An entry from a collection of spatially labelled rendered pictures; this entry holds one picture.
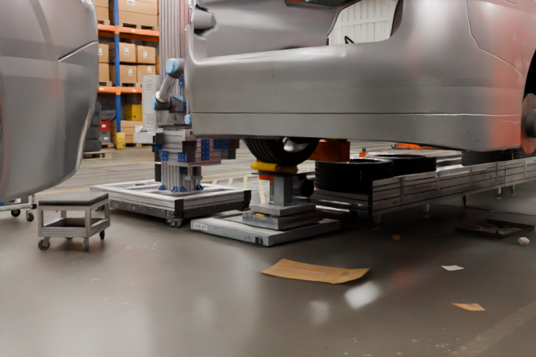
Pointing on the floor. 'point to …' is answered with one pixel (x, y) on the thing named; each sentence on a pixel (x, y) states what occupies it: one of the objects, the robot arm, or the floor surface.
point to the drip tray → (495, 227)
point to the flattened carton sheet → (319, 273)
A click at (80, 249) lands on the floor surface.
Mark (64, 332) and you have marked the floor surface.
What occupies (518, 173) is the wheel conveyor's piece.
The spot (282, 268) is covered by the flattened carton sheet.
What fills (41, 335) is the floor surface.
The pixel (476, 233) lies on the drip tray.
